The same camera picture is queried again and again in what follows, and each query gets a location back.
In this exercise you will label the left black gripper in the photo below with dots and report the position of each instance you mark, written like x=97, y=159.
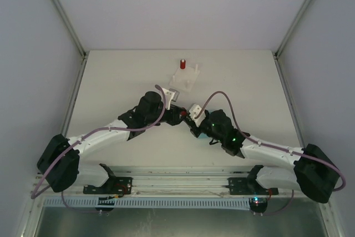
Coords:
x=175, y=114

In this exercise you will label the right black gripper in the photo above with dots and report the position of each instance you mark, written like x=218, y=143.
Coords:
x=196, y=127

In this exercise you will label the teal plastic bin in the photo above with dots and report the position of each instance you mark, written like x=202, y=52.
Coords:
x=202, y=136

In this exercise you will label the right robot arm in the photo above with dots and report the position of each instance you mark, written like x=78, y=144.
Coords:
x=307, y=169

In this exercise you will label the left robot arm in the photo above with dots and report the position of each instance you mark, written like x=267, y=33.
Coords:
x=63, y=162

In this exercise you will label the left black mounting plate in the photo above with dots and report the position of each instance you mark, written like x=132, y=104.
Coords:
x=114, y=185

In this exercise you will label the black mounting plate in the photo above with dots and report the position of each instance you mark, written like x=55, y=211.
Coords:
x=245, y=186
x=114, y=185

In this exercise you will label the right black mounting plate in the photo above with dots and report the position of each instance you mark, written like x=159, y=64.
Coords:
x=245, y=186

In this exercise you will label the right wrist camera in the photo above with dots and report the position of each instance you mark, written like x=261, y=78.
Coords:
x=197, y=115

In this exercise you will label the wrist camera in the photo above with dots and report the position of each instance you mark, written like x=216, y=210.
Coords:
x=171, y=95
x=197, y=115

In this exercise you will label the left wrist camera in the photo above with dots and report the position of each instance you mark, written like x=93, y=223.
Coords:
x=171, y=95

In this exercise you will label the white peg base plate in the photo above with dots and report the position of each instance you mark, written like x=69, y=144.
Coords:
x=184, y=79

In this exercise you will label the slotted cable duct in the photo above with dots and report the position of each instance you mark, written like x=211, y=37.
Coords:
x=150, y=203

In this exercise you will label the left aluminium corner post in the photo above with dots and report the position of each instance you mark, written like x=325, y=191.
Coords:
x=68, y=25

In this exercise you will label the aluminium corner post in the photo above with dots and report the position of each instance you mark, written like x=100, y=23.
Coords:
x=68, y=25
x=299, y=15

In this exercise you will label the right aluminium corner post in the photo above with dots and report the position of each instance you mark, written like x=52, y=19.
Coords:
x=299, y=15

